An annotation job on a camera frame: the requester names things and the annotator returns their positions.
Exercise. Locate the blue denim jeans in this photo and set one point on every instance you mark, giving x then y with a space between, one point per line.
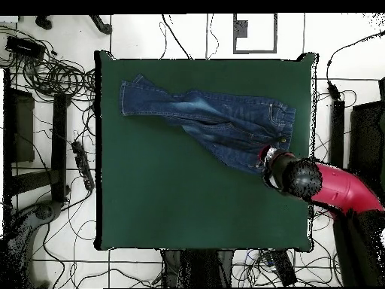
210 114

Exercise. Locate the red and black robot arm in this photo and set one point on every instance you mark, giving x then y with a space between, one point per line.
340 186

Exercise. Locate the black upright bar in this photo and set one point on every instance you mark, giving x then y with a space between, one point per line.
337 135

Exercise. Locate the black power adapter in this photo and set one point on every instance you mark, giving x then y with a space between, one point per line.
334 90

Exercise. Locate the dark green table cloth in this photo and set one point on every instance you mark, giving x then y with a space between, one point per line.
180 195

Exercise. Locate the black cabinet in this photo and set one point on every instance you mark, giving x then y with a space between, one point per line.
367 135

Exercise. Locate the black power strip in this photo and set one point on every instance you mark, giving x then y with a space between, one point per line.
82 164
282 268

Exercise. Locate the black metal column stand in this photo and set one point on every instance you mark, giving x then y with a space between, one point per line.
198 268

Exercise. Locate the black stand foot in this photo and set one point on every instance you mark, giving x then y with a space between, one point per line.
43 22
102 26

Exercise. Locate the grey chair base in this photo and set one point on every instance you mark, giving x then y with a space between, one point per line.
27 228

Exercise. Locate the black electronics box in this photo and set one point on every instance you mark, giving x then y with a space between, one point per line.
24 46

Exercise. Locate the grey square frame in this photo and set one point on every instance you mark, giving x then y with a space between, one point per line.
240 28

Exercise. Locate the black frame stand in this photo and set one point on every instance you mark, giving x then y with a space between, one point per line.
59 144

